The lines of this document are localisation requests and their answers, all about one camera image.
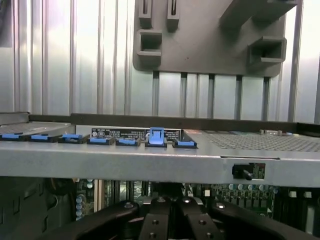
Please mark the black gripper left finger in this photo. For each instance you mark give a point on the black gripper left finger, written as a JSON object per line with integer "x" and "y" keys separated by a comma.
{"x": 112, "y": 220}

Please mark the blue card retention clip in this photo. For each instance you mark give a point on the blue card retention clip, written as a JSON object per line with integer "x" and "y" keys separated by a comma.
{"x": 42, "y": 137}
{"x": 72, "y": 137}
{"x": 101, "y": 140}
{"x": 12, "y": 136}
{"x": 185, "y": 143}
{"x": 157, "y": 136}
{"x": 128, "y": 142}

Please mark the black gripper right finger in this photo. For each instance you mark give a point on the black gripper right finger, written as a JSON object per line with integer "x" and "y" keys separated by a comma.
{"x": 205, "y": 222}

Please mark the grey plastic parts rack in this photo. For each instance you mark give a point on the grey plastic parts rack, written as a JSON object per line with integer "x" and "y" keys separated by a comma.
{"x": 200, "y": 45}

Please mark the green motherboard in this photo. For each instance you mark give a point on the green motherboard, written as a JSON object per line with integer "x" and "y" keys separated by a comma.
{"x": 250, "y": 197}

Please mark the open black grey PC case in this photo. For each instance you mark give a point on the open black grey PC case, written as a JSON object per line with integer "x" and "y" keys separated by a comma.
{"x": 125, "y": 160}

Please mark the black intrusion switch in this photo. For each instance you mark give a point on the black intrusion switch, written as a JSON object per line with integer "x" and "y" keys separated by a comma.
{"x": 240, "y": 171}

